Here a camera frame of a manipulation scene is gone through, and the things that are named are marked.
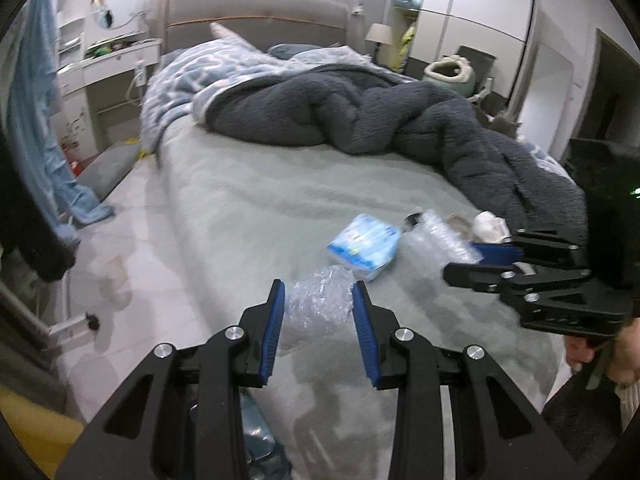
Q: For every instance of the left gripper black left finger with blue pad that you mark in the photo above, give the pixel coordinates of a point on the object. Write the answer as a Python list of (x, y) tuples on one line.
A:
[(262, 327)]

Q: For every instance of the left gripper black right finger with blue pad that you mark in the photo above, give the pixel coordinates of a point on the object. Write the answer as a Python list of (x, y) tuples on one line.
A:
[(375, 327)]

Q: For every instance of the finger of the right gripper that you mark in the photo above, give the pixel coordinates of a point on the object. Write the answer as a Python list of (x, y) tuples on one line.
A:
[(494, 279), (538, 248)]

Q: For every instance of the white balled sock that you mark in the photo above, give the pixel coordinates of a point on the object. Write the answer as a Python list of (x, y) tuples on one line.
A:
[(490, 229)]

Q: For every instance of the clear plastic bag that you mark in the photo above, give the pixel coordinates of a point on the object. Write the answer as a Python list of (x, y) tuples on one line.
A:
[(317, 307)]

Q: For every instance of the blue tissue pack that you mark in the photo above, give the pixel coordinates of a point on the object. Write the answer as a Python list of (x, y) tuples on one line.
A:
[(366, 246)]

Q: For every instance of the cream knit sleeve forearm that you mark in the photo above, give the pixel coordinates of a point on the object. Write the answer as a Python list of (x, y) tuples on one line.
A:
[(629, 402)]

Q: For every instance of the dark trash bin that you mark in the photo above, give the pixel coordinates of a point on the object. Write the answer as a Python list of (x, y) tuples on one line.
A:
[(265, 455)]

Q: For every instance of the grey green bed sheet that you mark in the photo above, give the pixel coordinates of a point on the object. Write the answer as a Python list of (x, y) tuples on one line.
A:
[(248, 214)]

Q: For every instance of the cream plush pet bed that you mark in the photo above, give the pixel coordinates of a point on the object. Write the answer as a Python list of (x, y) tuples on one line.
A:
[(452, 72)]

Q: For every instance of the dark grey fleece blanket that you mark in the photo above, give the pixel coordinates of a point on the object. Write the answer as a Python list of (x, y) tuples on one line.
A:
[(363, 113)]

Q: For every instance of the white wardrobe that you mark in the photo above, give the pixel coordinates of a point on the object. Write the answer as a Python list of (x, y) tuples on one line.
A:
[(498, 32)]

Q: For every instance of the blue white patterned quilt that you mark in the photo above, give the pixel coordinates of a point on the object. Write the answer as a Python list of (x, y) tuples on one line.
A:
[(199, 75)]

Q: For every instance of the bedside table lamp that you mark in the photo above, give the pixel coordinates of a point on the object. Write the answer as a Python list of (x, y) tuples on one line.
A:
[(379, 35)]

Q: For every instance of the light blue hanging cloth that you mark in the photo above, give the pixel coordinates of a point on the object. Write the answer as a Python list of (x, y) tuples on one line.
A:
[(29, 98)]

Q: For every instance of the white dressing desk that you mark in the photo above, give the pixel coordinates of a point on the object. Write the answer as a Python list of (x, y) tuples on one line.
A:
[(105, 57)]

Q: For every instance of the grey upholstered headboard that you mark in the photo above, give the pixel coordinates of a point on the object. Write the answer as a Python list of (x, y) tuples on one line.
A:
[(263, 23)]

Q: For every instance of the black camera box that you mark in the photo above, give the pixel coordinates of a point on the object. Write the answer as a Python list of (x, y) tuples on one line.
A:
[(608, 173)]

